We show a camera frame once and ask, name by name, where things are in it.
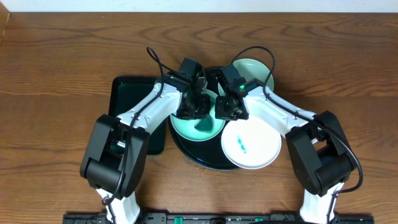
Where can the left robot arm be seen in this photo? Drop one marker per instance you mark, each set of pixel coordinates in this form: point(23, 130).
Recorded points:
point(116, 153)

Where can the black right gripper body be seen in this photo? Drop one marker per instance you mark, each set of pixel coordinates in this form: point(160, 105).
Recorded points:
point(225, 109)

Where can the green scouring sponge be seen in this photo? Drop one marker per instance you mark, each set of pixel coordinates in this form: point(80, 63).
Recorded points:
point(204, 125)

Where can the black rectangular water tray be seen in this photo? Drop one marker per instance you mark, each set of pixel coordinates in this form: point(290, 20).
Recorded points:
point(127, 92)

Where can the mint green plate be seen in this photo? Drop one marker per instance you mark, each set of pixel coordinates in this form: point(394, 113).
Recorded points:
point(185, 128)
point(251, 68)

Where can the white plate with green stain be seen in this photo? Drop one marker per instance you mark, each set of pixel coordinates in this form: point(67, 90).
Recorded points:
point(251, 143)

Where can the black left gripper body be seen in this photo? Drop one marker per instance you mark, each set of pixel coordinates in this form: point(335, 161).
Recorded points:
point(193, 112)

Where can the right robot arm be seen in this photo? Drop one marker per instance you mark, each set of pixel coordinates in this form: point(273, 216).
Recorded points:
point(320, 154)

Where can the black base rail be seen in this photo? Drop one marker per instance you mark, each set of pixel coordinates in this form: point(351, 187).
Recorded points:
point(163, 218)

